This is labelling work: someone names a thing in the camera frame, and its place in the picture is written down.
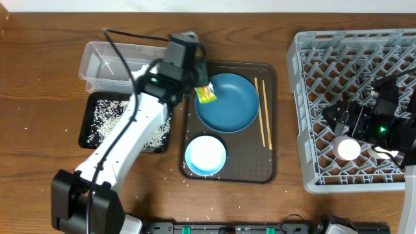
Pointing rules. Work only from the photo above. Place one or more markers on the blue plate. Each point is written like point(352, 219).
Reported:
point(236, 105)

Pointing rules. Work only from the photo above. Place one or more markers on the yellow green snack wrapper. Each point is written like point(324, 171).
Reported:
point(206, 94)

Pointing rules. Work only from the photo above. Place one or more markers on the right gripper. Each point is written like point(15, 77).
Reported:
point(362, 114)

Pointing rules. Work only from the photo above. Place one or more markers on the brown serving tray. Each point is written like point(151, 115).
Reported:
point(247, 160)

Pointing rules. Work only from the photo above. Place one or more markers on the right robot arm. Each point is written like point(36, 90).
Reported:
point(379, 127)

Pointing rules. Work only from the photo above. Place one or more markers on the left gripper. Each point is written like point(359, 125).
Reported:
point(201, 61)

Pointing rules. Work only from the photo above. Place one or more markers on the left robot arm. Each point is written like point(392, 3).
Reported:
point(87, 200)

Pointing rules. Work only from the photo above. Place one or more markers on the grey dishwasher rack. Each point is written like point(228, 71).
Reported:
point(330, 66)

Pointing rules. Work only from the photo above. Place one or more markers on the light blue rice bowl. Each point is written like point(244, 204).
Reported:
point(205, 155)

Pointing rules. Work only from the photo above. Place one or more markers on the white tissue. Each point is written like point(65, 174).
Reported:
point(144, 68)

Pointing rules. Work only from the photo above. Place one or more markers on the pink white cup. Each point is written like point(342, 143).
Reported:
point(345, 148)

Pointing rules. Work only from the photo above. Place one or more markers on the spilled rice pile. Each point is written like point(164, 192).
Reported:
point(106, 115)

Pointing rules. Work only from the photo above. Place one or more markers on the wooden chopstick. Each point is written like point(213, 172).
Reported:
point(269, 136)
point(260, 113)

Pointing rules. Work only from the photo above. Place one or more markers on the black waste tray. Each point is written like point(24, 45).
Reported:
point(91, 104)

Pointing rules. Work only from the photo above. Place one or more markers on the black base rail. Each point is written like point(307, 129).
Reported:
point(292, 224)

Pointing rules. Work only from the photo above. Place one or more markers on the clear plastic bin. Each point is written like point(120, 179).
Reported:
point(103, 70)

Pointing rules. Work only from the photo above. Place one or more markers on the white green cup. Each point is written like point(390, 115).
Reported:
point(380, 153)

